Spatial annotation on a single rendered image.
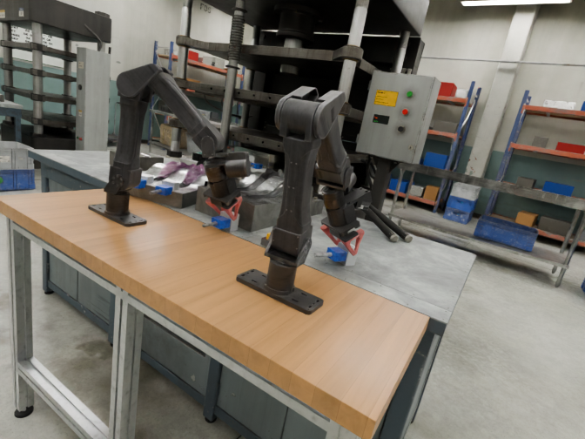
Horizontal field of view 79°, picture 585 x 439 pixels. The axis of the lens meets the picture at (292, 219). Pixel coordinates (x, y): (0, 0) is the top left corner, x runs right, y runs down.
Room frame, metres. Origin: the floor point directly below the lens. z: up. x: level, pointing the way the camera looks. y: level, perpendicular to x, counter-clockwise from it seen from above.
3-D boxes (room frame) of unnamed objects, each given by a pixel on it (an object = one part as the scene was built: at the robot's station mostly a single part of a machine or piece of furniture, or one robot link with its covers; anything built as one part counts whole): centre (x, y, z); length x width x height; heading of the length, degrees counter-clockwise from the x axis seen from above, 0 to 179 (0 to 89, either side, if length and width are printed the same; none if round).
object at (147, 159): (1.75, 0.82, 0.84); 0.20 x 0.15 x 0.07; 150
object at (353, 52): (2.42, 0.18, 1.45); 1.29 x 0.82 x 0.19; 60
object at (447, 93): (7.33, -1.94, 1.17); 2.06 x 0.65 x 2.34; 56
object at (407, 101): (1.87, -0.42, 0.74); 0.31 x 0.22 x 1.47; 60
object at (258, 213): (1.37, 0.11, 0.87); 0.50 x 0.26 x 0.14; 150
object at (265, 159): (2.33, 0.19, 0.87); 0.50 x 0.27 x 0.17; 150
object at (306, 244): (0.73, 0.00, 0.90); 0.09 x 0.06 x 0.06; 65
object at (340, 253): (0.95, -0.13, 0.83); 0.13 x 0.05 x 0.05; 123
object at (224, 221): (1.04, 0.22, 0.83); 0.13 x 0.05 x 0.05; 150
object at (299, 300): (0.72, 0.00, 0.84); 0.20 x 0.07 x 0.08; 61
